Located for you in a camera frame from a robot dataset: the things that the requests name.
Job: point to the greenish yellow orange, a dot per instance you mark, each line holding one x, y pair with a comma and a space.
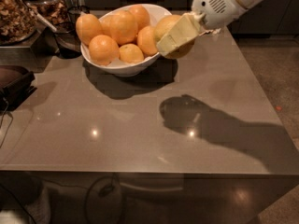
162, 27

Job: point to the orange at far left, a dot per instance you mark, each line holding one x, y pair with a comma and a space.
88, 27

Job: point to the partly hidden back orange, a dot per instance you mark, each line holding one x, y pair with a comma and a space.
105, 21

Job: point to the back top orange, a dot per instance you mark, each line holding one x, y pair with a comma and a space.
142, 16

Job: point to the tall middle orange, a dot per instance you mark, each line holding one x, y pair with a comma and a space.
123, 27

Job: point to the dark device with cable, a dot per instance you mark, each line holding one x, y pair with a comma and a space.
15, 86

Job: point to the front left orange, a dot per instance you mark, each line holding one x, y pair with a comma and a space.
103, 50

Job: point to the orange hidden behind green one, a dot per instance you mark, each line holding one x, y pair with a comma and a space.
146, 41

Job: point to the small front middle orange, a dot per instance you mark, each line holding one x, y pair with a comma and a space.
131, 53

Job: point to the glass jar of nuts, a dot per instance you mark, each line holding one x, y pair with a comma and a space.
17, 22

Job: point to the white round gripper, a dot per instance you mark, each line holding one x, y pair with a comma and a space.
214, 7

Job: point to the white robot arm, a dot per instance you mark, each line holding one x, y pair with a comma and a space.
205, 15

